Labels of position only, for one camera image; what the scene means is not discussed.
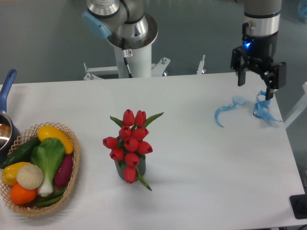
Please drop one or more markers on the green bok choy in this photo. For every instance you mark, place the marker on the green bok choy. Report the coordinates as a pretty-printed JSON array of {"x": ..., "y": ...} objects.
[{"x": 48, "y": 156}]

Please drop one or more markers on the green bean pods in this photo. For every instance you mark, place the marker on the green bean pods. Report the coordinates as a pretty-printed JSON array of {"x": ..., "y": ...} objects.
[{"x": 49, "y": 200}]

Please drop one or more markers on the orange fruit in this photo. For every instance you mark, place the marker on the orange fruit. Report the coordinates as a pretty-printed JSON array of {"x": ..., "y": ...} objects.
[{"x": 20, "y": 195}]

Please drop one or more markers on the purple sweet potato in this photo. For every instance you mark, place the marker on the purple sweet potato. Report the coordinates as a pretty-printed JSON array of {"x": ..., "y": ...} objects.
[{"x": 64, "y": 172}]

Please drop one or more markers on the robot base column with joints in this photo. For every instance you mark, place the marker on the robot base column with joints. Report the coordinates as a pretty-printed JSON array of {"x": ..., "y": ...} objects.
[{"x": 128, "y": 29}]

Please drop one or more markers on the grey ribbed vase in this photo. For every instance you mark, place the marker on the grey ribbed vase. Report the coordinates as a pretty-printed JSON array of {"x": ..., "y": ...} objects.
[{"x": 130, "y": 164}]

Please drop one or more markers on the woven wicker basket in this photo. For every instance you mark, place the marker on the woven wicker basket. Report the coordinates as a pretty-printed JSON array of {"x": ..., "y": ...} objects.
[{"x": 32, "y": 210}]

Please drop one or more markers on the light blue ribbon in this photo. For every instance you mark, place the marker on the light blue ribbon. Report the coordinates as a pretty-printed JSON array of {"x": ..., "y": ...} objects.
[{"x": 260, "y": 111}]

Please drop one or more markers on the black device at table edge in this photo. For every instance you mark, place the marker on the black device at table edge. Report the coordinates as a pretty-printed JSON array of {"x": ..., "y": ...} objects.
[{"x": 299, "y": 206}]

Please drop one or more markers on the yellow bell pepper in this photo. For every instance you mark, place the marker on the yellow bell pepper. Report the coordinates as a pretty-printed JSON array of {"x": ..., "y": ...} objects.
[{"x": 9, "y": 173}]

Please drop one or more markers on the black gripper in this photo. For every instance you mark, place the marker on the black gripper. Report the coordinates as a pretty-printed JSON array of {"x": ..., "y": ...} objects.
[{"x": 256, "y": 54}]

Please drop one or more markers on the blue handled saucepan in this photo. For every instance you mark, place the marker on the blue handled saucepan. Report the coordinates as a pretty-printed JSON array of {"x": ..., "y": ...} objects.
[{"x": 8, "y": 131}]

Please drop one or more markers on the dark green cucumber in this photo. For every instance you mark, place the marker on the dark green cucumber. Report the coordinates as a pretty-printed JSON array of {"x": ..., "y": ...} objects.
[{"x": 21, "y": 154}]

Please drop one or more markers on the white garlic bulb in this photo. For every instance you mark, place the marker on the white garlic bulb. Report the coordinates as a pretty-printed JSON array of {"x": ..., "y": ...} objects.
[{"x": 30, "y": 177}]

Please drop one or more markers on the red tulip bouquet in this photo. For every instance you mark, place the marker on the red tulip bouquet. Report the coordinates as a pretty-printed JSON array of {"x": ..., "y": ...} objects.
[{"x": 133, "y": 126}]

